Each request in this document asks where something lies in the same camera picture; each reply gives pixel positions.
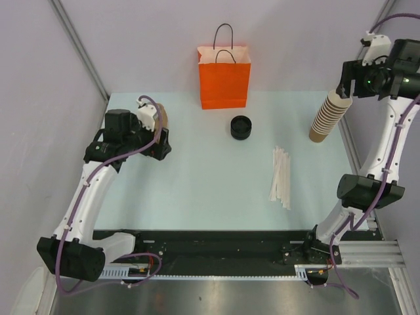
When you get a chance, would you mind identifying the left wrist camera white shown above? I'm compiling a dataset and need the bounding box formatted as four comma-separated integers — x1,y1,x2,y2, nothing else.
136,99,158,131

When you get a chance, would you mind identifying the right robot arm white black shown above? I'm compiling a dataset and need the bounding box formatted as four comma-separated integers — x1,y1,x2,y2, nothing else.
297,33,419,264

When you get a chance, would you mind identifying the white cable duct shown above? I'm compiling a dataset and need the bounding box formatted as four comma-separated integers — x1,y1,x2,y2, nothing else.
98,264,309,282

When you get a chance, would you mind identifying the stack of black lids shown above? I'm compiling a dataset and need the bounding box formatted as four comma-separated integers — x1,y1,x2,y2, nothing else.
230,115,252,140

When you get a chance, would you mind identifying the aluminium rail frame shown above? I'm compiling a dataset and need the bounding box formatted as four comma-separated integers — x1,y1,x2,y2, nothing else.
339,240,419,314

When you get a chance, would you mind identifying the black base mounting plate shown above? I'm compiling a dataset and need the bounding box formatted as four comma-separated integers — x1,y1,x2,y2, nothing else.
91,229,383,273

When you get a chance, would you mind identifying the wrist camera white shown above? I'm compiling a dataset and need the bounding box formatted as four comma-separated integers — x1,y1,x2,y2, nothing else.
361,31,391,66
136,99,158,131

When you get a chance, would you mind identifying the brown pulp cup carrier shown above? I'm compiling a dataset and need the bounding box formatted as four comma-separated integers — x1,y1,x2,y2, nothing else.
154,103,169,144

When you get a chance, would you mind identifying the stack of paper cups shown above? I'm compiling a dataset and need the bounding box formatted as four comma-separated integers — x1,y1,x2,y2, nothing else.
308,90,352,143

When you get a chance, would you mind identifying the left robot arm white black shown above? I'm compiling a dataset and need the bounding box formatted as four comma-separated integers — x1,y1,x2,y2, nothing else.
37,104,171,282

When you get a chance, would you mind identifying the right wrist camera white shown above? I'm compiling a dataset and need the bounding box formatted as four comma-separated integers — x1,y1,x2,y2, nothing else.
361,31,391,66

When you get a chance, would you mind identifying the orange paper bag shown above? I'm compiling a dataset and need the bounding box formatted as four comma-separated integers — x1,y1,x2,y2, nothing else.
197,23,251,110

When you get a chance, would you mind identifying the bundle of wrapped straws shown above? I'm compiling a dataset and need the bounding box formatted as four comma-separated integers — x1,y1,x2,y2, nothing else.
269,146,291,210

